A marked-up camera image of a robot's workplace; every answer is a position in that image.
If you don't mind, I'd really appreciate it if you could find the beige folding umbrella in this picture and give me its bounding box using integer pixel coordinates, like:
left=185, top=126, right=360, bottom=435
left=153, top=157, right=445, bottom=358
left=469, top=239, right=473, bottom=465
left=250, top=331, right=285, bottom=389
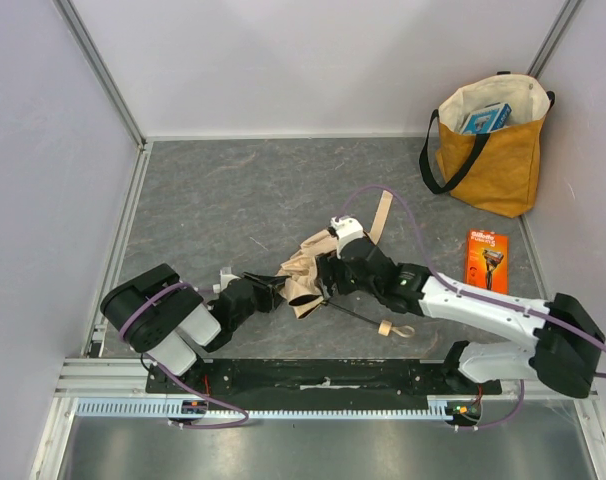
left=277, top=190, right=415, bottom=338

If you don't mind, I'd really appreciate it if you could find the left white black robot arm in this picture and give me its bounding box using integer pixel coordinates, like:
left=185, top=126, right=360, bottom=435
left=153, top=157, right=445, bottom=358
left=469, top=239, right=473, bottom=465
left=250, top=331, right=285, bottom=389
left=100, top=263, right=287, bottom=376

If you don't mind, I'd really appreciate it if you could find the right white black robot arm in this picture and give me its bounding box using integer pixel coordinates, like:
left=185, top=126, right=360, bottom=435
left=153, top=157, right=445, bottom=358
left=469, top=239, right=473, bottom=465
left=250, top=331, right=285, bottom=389
left=316, top=237, right=605, bottom=399

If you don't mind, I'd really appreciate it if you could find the orange razor package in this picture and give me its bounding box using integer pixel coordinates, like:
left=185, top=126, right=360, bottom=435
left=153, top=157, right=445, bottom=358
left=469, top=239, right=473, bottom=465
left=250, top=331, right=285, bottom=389
left=464, top=229, right=509, bottom=294

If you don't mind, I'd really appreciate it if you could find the mustard tote bag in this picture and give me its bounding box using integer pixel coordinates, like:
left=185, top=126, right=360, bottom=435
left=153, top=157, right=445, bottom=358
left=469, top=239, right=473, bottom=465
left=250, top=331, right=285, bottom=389
left=419, top=72, right=556, bottom=218

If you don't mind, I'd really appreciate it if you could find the blue razor box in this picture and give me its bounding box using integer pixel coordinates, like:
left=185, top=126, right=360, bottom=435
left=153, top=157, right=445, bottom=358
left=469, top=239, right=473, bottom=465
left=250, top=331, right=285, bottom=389
left=459, top=102, right=512, bottom=135

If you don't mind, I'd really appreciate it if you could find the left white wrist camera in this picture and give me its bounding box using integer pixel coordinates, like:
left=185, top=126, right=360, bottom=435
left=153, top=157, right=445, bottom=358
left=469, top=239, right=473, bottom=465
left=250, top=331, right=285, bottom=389
left=212, top=266, right=239, bottom=295

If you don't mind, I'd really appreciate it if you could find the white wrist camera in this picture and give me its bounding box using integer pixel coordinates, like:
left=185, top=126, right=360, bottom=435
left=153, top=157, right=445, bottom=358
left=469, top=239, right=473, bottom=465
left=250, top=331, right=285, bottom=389
left=212, top=266, right=239, bottom=295
left=328, top=216, right=370, bottom=259

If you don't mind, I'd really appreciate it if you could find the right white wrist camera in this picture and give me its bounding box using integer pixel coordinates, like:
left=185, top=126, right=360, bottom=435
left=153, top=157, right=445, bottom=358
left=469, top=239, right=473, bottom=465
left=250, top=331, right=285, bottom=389
left=328, top=216, right=370, bottom=259

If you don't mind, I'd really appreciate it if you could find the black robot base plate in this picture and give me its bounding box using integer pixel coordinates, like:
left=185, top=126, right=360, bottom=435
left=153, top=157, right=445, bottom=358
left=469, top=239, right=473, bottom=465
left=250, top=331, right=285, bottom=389
left=145, top=357, right=504, bottom=414

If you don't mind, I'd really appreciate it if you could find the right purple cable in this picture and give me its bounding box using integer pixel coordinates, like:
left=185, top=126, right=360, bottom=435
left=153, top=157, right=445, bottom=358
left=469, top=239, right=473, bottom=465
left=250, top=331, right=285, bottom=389
left=332, top=185, right=606, bottom=434

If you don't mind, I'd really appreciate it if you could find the white slotted cable duct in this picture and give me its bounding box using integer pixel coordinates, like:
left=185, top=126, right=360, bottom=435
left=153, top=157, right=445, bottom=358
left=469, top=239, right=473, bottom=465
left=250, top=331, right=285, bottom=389
left=76, top=397, right=480, bottom=421

